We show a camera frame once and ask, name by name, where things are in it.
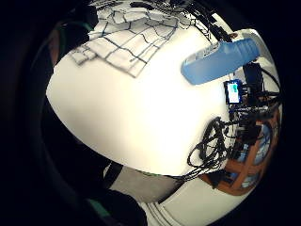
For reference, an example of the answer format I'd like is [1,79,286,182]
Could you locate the tangled black cables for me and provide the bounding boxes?
[186,116,231,182]

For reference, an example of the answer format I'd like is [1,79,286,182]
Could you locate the orange wooden frame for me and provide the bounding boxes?
[200,107,281,197]

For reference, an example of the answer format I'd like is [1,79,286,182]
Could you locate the white checked cloth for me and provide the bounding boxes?
[69,6,192,78]

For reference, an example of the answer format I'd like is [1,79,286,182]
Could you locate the small lit screen device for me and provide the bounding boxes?
[224,79,244,105]

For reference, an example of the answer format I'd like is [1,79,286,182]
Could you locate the blue plastic bottle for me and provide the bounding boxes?
[181,38,261,86]

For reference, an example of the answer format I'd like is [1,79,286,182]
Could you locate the black box device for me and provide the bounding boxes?
[243,62,265,95]

